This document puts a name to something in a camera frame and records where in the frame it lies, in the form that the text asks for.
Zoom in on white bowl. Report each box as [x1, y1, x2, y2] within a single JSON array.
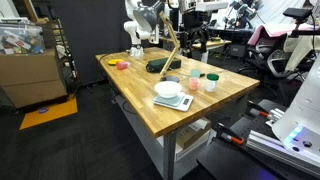
[[154, 81, 182, 98]]

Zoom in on white mug green interior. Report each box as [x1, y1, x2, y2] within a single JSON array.
[[205, 74, 219, 92]]

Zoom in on black orange clamp near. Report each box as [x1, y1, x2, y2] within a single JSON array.
[[214, 122, 244, 145]]

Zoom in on pink toy on table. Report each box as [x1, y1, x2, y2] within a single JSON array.
[[116, 61, 130, 70]]

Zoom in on black orange clamp far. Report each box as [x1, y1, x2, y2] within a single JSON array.
[[247, 100, 269, 117]]

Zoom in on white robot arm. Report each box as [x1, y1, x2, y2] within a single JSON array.
[[123, 0, 159, 57]]

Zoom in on aluminium rail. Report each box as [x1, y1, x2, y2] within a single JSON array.
[[246, 130, 320, 178]]

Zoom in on clear bin of toys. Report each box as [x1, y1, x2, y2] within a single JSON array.
[[0, 23, 45, 55]]

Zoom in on yellow plate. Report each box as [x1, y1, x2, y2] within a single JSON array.
[[107, 59, 125, 66]]

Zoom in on black orange clamp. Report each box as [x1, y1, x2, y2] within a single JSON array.
[[247, 100, 269, 117], [214, 122, 244, 145]]

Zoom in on dark green zip case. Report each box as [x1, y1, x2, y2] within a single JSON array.
[[146, 58, 182, 73]]

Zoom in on white kitchen scale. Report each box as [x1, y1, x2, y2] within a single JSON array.
[[153, 92, 193, 112]]

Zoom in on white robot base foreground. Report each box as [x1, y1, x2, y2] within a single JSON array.
[[272, 58, 320, 161]]

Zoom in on pink plastic cup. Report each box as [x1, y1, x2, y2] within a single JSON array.
[[189, 77, 201, 90]]

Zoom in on office chair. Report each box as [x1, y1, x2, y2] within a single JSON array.
[[238, 28, 292, 81]]

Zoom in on teal plastic cup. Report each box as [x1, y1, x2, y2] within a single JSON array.
[[190, 69, 201, 78]]

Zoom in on large cardboard box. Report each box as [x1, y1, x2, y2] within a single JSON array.
[[0, 49, 67, 108]]

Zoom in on cardboard box under table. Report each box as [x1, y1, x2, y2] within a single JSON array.
[[176, 118, 211, 149]]

